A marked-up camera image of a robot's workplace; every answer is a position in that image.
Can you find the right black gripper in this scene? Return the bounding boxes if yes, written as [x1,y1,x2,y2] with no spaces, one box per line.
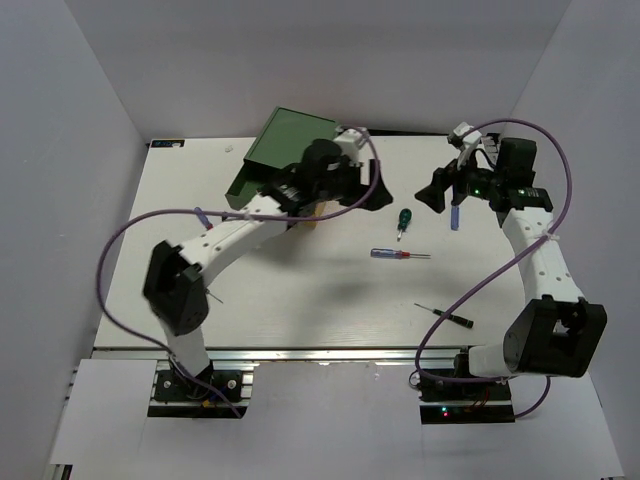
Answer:
[413,145,502,214]

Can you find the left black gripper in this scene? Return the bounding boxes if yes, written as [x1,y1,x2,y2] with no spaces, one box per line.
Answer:
[315,156,393,212]

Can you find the stubby green screwdriver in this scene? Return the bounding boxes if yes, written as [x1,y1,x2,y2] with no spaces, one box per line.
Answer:
[397,208,412,241]

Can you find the green top drawer box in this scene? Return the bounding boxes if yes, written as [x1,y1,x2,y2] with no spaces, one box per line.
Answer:
[225,107,338,210]

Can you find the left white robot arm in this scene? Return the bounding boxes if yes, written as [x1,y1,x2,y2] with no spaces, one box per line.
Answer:
[143,129,393,399]

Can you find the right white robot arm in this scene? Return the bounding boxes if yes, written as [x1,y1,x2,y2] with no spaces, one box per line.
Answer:
[415,135,607,399]

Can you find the blue red screwdriver right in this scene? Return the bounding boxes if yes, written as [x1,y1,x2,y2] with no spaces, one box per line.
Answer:
[450,205,460,231]

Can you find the blue red screwdriver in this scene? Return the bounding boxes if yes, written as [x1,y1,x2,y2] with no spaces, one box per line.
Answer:
[370,248,431,259]
[193,207,214,230]
[450,205,460,231]

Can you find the blue red screwdriver centre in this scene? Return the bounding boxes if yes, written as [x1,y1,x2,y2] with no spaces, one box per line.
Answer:
[370,248,431,259]

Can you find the yellow bottom drawer box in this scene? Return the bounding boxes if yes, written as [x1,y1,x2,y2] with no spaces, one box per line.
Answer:
[298,202,331,230]

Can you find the slim green screwdriver right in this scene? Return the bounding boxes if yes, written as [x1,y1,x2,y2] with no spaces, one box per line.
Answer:
[415,303,474,329]

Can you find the slim green screwdriver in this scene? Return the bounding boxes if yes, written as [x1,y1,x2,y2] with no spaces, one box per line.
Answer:
[415,303,474,329]
[206,290,224,304]

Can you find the blue red screwdriver left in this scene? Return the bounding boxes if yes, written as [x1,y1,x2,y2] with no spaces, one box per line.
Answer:
[193,207,214,230]

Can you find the slim green screwdriver left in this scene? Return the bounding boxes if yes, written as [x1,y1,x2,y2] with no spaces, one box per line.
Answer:
[206,290,224,304]

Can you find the left black logo sticker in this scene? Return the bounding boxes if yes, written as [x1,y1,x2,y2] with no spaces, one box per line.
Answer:
[149,139,185,148]

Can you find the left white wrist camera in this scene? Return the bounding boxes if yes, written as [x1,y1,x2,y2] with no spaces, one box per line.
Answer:
[333,128,368,167]

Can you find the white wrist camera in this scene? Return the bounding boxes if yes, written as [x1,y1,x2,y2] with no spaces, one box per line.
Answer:
[447,122,482,170]
[333,128,368,167]

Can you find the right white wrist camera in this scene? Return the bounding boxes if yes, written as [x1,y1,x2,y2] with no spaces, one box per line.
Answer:
[447,122,482,170]

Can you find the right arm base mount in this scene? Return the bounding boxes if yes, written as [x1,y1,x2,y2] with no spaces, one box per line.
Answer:
[408,349,515,425]

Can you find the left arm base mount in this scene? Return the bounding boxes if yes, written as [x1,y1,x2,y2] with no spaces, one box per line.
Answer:
[147,362,249,419]

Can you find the aluminium front rail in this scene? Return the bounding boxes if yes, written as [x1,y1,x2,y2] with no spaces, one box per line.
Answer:
[92,344,474,364]

